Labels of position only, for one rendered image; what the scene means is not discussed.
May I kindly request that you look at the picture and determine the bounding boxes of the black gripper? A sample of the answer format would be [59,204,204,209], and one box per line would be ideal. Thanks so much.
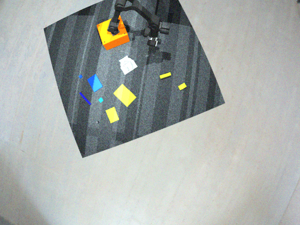
[147,31,158,47]

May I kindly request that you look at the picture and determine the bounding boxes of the blue rectangular plate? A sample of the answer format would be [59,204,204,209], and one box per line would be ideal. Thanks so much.
[88,74,103,92]

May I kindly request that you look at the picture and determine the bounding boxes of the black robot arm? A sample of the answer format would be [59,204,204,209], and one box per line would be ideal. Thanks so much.
[107,0,170,38]

